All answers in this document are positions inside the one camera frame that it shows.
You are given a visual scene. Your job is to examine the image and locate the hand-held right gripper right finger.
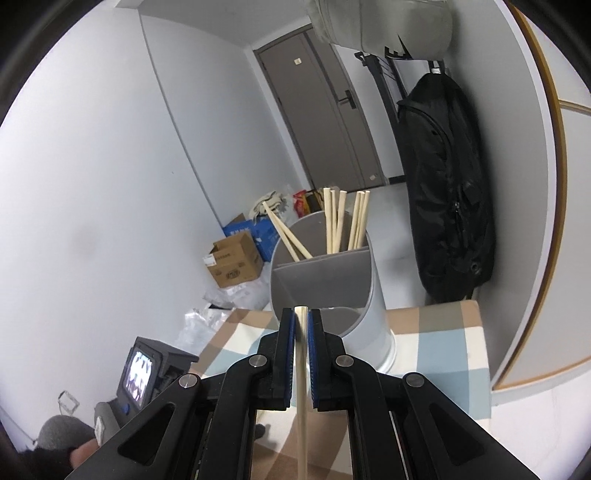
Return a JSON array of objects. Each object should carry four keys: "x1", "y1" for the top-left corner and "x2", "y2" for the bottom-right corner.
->
[{"x1": 307, "y1": 307, "x2": 541, "y2": 480}]

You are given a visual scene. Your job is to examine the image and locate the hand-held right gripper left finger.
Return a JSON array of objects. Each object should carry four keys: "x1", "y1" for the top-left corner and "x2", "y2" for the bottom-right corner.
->
[{"x1": 65, "y1": 307, "x2": 298, "y2": 480}]

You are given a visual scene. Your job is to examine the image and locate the light wooden chopstick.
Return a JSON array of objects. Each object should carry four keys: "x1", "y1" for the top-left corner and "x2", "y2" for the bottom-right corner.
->
[
  {"x1": 329, "y1": 187, "x2": 339, "y2": 254},
  {"x1": 262, "y1": 200, "x2": 302, "y2": 261},
  {"x1": 295, "y1": 305, "x2": 309, "y2": 480},
  {"x1": 272, "y1": 212, "x2": 315, "y2": 258},
  {"x1": 355, "y1": 188, "x2": 371, "y2": 250},
  {"x1": 323, "y1": 187, "x2": 334, "y2": 254},
  {"x1": 335, "y1": 188, "x2": 347, "y2": 253},
  {"x1": 347, "y1": 190, "x2": 363, "y2": 251}
]

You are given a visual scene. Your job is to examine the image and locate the grey divided utensil holder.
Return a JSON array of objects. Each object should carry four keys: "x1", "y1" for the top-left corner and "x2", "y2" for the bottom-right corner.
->
[{"x1": 269, "y1": 210, "x2": 398, "y2": 374}]

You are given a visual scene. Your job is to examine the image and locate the person's left forearm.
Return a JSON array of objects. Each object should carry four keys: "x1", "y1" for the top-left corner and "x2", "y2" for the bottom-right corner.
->
[{"x1": 36, "y1": 414, "x2": 100, "y2": 468}]

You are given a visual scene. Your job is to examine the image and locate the light grey shoulder bag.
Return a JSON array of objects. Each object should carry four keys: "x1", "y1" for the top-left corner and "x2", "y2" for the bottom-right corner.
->
[{"x1": 307, "y1": 0, "x2": 455, "y2": 61}]

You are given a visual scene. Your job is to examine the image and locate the crumpled clear plastic bag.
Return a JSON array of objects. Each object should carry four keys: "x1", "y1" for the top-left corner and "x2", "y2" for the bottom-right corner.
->
[{"x1": 178, "y1": 305, "x2": 234, "y2": 352}]

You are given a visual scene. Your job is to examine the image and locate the grey plastic parcel bag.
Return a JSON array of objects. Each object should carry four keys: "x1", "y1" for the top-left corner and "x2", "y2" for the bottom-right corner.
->
[{"x1": 230, "y1": 272, "x2": 271, "y2": 311}]

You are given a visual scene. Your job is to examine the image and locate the brown cardboard box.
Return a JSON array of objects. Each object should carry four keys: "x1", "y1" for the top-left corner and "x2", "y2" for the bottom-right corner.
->
[{"x1": 202, "y1": 231, "x2": 264, "y2": 289}]

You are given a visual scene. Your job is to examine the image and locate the blue cardboard box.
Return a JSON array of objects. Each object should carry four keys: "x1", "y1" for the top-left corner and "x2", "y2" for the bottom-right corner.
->
[{"x1": 223, "y1": 212, "x2": 278, "y2": 261}]

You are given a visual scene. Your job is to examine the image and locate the checked tablecloth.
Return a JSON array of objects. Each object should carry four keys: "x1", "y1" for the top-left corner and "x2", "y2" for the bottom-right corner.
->
[{"x1": 191, "y1": 300, "x2": 492, "y2": 480}]

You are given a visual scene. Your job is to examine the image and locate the white plastic bag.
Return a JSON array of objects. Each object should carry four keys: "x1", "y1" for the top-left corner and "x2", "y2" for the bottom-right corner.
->
[{"x1": 274, "y1": 200, "x2": 297, "y2": 228}]

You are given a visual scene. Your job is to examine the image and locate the beige cloth pile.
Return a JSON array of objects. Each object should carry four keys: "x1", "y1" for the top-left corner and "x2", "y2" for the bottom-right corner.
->
[{"x1": 249, "y1": 189, "x2": 293, "y2": 220}]

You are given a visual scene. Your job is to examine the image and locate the black backpack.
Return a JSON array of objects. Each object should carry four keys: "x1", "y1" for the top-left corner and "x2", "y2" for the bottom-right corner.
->
[{"x1": 396, "y1": 71, "x2": 497, "y2": 303}]

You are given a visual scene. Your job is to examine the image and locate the grey entrance door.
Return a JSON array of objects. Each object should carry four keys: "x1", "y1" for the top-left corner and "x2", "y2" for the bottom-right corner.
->
[{"x1": 254, "y1": 32, "x2": 386, "y2": 195}]

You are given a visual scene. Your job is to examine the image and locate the white cabinet wood trim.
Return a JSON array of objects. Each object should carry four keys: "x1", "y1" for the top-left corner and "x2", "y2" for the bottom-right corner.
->
[{"x1": 489, "y1": 0, "x2": 591, "y2": 407}]

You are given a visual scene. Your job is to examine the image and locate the black metal rack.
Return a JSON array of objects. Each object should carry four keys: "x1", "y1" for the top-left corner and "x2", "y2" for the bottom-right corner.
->
[{"x1": 353, "y1": 51, "x2": 409, "y2": 107}]

